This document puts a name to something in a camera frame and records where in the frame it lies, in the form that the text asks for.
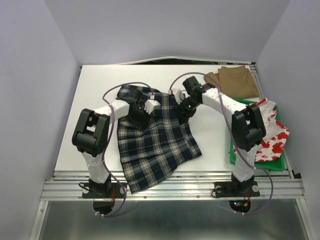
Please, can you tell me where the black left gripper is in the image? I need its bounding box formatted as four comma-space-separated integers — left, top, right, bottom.
129, 105, 153, 131

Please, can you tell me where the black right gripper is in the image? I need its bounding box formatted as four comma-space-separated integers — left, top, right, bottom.
172, 96, 201, 125

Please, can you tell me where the navy plaid skirt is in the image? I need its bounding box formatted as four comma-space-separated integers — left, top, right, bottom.
117, 85, 202, 193

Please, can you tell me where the brown pleated skirt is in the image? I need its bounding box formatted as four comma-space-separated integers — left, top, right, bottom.
204, 65, 260, 99

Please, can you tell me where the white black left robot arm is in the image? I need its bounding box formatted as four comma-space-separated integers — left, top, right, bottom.
71, 89, 160, 199

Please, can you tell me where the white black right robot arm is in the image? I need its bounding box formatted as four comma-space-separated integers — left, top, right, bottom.
168, 76, 266, 198

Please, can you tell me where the white red floral skirt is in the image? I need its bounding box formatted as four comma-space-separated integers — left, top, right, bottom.
255, 98, 290, 163

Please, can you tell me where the green plastic basket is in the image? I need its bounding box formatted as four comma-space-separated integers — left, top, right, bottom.
228, 98, 286, 173

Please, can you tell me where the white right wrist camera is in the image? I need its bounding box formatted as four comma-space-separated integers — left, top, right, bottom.
168, 88, 186, 105

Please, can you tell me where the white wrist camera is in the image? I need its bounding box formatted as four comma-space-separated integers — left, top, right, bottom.
143, 99, 161, 115
168, 88, 186, 105

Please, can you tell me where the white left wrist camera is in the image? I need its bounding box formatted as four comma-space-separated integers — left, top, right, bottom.
143, 99, 161, 115

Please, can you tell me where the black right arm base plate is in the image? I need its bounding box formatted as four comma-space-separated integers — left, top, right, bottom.
211, 181, 261, 199

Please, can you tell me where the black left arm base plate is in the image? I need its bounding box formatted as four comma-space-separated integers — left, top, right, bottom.
78, 181, 125, 199

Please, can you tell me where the aluminium frame rail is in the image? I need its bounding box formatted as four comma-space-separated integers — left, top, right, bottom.
40, 171, 305, 201

